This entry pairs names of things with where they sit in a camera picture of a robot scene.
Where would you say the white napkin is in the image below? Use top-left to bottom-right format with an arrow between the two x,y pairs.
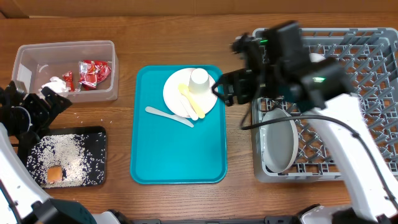
40,77 -> 70,93

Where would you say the white paper cup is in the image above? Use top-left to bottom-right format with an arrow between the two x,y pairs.
188,68 -> 210,94

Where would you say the red ketchup packet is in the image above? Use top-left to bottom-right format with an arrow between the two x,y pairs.
62,71 -> 75,92

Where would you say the yellow plastic spoon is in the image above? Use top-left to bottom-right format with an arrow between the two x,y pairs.
178,83 -> 205,119

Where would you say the red snack wrapper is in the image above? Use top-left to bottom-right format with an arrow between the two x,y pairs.
79,60 -> 111,90

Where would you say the orange food cube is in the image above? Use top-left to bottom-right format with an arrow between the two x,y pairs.
47,166 -> 63,184

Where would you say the grey round plate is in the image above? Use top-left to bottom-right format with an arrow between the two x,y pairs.
260,120 -> 299,173

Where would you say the grey small bowl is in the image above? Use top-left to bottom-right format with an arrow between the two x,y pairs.
309,53 -> 326,63

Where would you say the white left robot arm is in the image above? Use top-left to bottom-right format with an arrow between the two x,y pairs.
1,80 -> 131,223

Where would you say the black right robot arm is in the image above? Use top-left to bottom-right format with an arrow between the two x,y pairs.
224,21 -> 397,223

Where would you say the grey dishwasher rack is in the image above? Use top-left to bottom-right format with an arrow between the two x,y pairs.
251,28 -> 397,185

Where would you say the clear plastic bin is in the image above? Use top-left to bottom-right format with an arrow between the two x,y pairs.
12,40 -> 119,103

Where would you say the black rice tray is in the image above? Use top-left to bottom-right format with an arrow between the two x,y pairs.
26,126 -> 107,189

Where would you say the grey plastic knife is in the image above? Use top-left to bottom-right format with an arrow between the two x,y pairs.
145,106 -> 194,128

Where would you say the teal plastic tray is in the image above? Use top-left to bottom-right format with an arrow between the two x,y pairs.
130,65 -> 227,184

